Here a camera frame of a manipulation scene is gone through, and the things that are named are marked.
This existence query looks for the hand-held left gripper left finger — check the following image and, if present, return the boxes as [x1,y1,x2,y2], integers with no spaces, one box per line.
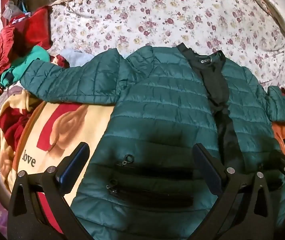
[7,142,93,240]

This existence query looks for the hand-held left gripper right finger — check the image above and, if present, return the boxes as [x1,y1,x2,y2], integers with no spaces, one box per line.
[192,144,281,240]

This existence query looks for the green quilted puffer jacket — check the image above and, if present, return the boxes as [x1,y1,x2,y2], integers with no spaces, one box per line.
[20,43,285,240]

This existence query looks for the light blue cloth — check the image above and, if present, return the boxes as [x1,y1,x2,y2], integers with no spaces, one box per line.
[59,49,96,68]

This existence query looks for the teal garment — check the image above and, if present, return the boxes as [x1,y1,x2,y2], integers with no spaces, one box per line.
[0,45,51,87]

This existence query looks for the red garment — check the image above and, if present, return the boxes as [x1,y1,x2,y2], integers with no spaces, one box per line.
[0,5,53,85]

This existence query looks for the beige satin pillow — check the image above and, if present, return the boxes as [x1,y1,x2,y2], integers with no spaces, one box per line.
[20,0,285,48]

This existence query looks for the floral quilt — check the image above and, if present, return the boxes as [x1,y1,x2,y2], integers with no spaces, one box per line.
[0,0,285,95]

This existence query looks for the clear plastic bag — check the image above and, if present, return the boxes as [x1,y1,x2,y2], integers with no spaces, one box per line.
[4,0,23,19]

